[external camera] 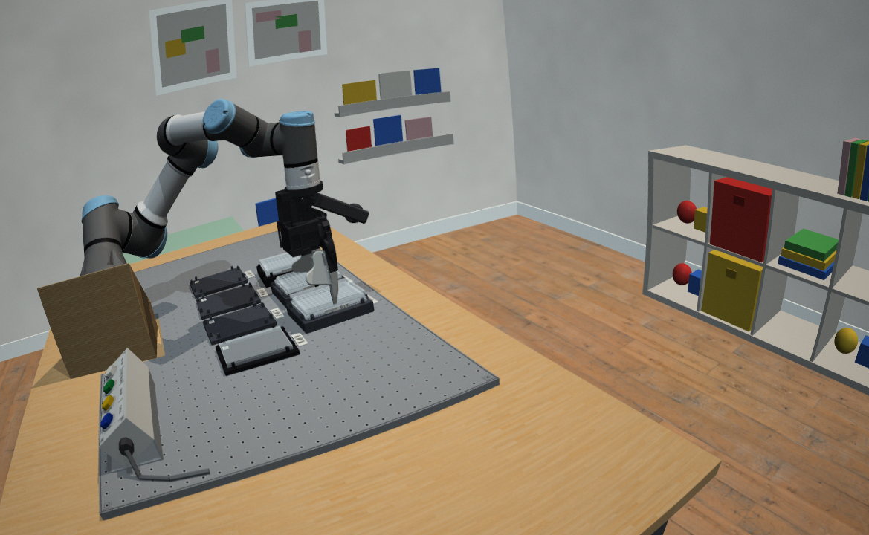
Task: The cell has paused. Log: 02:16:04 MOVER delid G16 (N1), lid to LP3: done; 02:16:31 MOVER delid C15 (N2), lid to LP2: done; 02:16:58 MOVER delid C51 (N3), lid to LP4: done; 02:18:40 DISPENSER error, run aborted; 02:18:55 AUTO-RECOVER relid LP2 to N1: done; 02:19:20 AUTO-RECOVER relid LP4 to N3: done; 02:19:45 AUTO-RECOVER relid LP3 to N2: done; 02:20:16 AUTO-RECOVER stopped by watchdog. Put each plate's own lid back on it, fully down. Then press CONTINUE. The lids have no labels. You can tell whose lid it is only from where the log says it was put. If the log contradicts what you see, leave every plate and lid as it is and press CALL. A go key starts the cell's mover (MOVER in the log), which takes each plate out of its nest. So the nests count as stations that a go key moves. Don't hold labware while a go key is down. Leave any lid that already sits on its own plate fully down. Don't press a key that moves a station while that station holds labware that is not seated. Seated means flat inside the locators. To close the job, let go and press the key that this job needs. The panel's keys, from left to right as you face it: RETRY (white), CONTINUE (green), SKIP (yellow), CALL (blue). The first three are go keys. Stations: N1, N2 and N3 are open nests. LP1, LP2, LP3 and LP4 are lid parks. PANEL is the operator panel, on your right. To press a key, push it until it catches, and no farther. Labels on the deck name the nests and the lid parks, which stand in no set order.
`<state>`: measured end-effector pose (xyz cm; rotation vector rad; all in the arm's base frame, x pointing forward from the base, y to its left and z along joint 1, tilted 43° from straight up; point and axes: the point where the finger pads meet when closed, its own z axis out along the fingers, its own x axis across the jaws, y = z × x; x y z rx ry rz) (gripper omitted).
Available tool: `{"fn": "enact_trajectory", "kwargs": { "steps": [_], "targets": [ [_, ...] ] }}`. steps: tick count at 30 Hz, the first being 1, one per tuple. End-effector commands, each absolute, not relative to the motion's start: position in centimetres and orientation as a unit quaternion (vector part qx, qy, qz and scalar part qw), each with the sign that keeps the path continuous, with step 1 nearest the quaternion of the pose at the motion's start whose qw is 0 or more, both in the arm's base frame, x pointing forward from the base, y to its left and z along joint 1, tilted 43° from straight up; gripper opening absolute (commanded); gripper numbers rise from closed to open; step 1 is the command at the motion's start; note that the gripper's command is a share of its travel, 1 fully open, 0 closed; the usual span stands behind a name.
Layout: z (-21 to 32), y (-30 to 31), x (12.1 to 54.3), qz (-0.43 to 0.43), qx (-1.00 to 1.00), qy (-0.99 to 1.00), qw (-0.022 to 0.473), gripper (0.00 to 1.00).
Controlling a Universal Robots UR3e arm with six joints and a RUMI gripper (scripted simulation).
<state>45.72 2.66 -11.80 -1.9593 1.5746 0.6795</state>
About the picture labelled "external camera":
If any black l-shaped locator bracket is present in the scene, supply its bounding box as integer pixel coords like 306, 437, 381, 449
271, 281, 291, 307

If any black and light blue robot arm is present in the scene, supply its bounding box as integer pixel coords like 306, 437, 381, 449
80, 99, 369, 276

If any grey operator panel with coloured buttons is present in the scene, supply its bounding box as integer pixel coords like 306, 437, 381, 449
99, 348, 210, 482

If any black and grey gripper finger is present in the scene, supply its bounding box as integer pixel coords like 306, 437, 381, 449
306, 229, 338, 305
292, 249, 321, 273

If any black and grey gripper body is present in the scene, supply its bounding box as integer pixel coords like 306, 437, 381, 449
275, 181, 331, 257

